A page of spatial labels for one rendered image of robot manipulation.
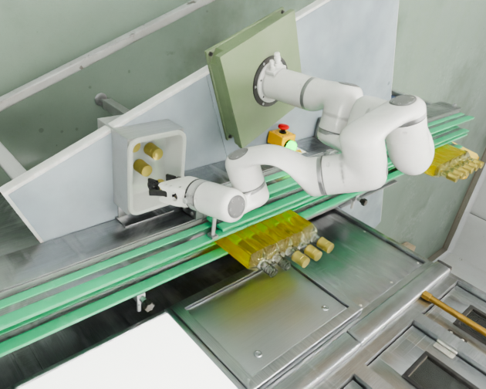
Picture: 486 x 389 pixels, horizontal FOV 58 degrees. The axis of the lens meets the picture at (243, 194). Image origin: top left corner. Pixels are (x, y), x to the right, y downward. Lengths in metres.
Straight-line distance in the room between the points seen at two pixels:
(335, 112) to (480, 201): 6.31
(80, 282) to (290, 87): 0.76
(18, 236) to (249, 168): 0.95
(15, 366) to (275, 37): 1.11
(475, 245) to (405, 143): 6.77
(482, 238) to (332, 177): 6.75
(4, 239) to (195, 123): 0.75
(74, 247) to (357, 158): 0.74
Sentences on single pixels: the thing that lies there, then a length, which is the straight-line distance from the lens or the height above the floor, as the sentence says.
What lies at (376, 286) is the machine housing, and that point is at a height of 1.27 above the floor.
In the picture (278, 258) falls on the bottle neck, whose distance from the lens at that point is 1.28.
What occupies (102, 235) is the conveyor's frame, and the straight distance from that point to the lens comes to 1.24.
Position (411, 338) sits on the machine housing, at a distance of 1.46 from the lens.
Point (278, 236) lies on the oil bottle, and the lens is 1.34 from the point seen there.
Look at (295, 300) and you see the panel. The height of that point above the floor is 1.17.
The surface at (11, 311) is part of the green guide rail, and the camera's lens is 1.09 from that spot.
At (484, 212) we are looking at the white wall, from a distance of 7.45.
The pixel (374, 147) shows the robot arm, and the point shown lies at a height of 1.35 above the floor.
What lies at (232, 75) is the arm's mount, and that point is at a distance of 1.26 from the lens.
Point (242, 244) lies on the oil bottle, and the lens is 1.28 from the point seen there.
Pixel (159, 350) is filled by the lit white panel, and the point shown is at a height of 1.09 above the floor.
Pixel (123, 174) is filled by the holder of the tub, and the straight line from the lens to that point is 1.17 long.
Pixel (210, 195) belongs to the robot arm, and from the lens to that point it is 0.94.
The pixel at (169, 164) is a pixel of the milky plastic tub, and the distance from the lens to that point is 1.27.
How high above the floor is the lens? 1.72
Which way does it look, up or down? 37 degrees down
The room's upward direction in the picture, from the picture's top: 123 degrees clockwise
